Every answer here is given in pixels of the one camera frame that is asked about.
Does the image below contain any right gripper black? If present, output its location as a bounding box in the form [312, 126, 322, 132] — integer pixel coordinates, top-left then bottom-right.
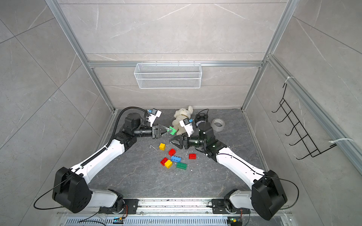
[170, 131, 207, 150]

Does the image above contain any light green square lego brick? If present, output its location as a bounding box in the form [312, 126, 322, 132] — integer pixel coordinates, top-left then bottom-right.
[168, 126, 177, 135]

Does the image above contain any yellow square lego brick top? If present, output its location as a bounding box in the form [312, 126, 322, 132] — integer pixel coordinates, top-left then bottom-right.
[159, 143, 166, 151]

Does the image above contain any yellow square lego brick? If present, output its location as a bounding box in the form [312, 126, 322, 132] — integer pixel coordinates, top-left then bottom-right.
[159, 143, 166, 151]
[165, 160, 173, 169]

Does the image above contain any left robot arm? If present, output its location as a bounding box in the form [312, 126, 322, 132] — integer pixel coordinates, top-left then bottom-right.
[52, 109, 163, 214]

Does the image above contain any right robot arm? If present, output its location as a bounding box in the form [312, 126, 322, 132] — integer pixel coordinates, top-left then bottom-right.
[170, 122, 288, 220]

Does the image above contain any red square lego brick top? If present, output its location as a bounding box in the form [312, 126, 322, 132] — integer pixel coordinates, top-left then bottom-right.
[168, 148, 176, 156]

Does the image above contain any red square lego brick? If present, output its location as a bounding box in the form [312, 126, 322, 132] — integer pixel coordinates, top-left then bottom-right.
[168, 148, 176, 156]
[160, 158, 168, 166]

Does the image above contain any blue long lego brick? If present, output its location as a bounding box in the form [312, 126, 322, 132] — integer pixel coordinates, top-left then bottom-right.
[171, 156, 182, 163]

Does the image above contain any red lego brick right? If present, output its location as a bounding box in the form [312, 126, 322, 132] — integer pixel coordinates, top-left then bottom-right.
[189, 153, 197, 160]

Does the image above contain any yellow square lego brick bottom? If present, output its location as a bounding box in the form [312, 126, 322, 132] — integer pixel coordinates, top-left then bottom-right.
[165, 160, 173, 169]

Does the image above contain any red square lego brick bottom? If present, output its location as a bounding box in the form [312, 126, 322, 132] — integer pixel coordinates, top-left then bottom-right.
[160, 158, 168, 166]

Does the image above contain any dark green long lego brick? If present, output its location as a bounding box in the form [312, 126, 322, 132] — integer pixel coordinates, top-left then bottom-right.
[176, 163, 188, 170]

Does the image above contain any white plush dog toy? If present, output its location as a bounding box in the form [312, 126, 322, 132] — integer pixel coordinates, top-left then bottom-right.
[172, 105, 193, 135]

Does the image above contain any black alarm clock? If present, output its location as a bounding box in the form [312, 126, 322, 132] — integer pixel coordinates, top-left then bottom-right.
[195, 113, 208, 127]

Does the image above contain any clear tape roll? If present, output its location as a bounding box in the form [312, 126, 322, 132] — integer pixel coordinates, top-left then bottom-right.
[211, 118, 225, 132]

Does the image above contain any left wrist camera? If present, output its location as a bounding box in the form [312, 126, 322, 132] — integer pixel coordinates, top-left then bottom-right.
[148, 108, 162, 127]

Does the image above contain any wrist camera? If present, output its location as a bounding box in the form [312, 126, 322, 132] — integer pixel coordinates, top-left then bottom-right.
[148, 108, 162, 127]
[179, 118, 194, 137]

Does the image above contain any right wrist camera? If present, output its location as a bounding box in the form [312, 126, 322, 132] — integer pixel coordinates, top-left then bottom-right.
[179, 118, 194, 137]

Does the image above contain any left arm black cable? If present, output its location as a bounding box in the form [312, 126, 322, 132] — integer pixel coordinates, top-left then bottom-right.
[33, 106, 148, 211]

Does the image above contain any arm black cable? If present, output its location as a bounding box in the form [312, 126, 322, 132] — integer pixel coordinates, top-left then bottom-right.
[195, 108, 300, 210]
[33, 106, 148, 211]

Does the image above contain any white wire mesh basket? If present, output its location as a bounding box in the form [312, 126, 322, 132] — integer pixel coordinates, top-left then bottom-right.
[134, 63, 203, 89]

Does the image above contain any aluminium mounting rail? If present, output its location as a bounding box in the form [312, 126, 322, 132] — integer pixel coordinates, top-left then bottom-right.
[56, 197, 293, 217]

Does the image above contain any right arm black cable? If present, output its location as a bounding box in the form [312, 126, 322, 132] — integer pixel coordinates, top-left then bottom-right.
[195, 108, 300, 210]

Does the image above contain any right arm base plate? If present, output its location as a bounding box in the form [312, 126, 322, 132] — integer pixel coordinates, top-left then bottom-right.
[207, 199, 250, 214]

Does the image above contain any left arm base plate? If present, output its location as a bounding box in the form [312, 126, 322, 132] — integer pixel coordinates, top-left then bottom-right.
[99, 199, 139, 215]

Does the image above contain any black wire hook rack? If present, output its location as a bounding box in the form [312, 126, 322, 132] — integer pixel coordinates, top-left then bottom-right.
[272, 83, 337, 160]

